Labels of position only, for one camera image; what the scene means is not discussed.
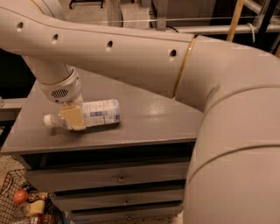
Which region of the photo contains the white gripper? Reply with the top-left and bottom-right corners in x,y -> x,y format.
39,68 -> 86,131

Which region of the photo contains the blue label plastic water bottle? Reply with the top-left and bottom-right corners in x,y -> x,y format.
44,99 -> 121,130

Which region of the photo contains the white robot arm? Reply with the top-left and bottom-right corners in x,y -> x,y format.
0,0 -> 280,224

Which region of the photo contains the grey drawer cabinet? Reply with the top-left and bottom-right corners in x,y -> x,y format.
1,71 -> 202,224

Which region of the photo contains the red round fruit toy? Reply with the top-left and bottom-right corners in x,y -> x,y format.
13,189 -> 28,205

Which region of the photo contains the grey metal railing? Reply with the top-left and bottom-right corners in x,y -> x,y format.
104,0 -> 280,34

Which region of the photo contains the black wire basket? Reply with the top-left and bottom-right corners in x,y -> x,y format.
0,169 -> 64,224

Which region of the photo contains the yellow wooden easel frame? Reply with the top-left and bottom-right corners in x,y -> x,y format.
227,0 -> 245,42

